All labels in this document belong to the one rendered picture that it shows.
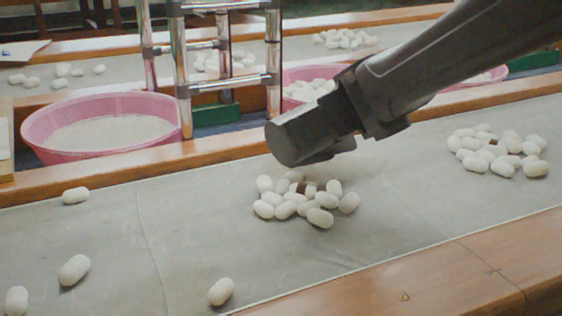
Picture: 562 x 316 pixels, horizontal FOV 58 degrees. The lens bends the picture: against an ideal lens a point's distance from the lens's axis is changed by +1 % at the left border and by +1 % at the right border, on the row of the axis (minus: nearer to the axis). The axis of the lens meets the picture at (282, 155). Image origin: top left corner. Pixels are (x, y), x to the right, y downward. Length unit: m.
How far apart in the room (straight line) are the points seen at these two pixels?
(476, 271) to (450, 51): 0.26
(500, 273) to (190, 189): 0.40
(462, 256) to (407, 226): 0.10
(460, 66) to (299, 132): 0.23
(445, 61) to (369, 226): 0.31
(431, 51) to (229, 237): 0.34
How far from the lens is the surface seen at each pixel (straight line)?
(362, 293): 0.50
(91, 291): 0.57
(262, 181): 0.68
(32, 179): 0.75
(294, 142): 0.54
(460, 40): 0.34
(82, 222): 0.68
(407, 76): 0.42
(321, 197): 0.65
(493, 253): 0.58
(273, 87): 0.83
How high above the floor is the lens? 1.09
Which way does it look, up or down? 27 degrees down
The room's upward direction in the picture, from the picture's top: straight up
